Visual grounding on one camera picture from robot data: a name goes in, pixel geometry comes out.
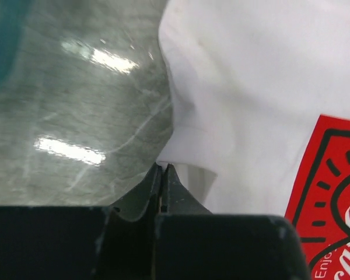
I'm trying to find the white t shirt red print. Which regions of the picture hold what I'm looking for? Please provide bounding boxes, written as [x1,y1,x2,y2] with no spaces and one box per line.
[157,1,350,279]

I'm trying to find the teal plastic bin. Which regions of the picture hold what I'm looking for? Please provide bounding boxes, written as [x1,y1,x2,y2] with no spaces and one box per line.
[0,0,32,84]

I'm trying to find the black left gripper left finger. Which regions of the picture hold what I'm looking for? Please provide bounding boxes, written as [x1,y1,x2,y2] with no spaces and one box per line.
[0,165,162,279]

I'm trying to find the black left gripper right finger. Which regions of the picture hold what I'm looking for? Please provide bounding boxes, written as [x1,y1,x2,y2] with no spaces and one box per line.
[154,165,310,279]

